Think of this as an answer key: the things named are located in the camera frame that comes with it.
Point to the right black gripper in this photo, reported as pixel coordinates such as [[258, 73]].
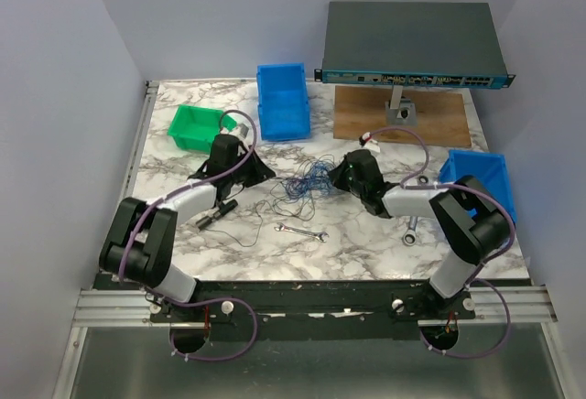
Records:
[[339, 175]]

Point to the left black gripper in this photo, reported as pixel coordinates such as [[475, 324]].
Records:
[[259, 171]]

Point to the blue bin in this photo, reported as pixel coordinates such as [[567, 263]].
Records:
[[283, 102], [489, 168]]

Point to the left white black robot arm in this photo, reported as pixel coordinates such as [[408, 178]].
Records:
[[140, 241]]

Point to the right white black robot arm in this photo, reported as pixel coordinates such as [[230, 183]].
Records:
[[474, 223]]

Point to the black T-shaped tool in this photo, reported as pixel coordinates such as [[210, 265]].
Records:
[[223, 209]]

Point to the green plastic bin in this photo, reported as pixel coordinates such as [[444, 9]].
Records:
[[194, 128]]

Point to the small open-end wrench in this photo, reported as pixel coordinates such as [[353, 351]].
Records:
[[319, 236]]

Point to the ratcheting combination wrench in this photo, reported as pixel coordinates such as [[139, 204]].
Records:
[[412, 227]]

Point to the brown wooden board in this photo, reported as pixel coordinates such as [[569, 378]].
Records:
[[439, 118]]

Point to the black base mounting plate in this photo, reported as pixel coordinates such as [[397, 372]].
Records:
[[240, 311]]

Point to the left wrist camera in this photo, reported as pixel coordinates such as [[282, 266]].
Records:
[[240, 131]]

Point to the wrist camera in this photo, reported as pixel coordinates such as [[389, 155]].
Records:
[[368, 142], [240, 131]]

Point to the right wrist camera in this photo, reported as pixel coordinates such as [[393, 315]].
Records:
[[368, 142]]

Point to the grey metal switch stand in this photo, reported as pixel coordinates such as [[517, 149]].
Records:
[[400, 110]]

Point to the teal network switch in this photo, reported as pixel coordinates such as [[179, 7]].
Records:
[[413, 44]]

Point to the aluminium frame rail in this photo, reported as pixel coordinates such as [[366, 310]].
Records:
[[129, 308]]

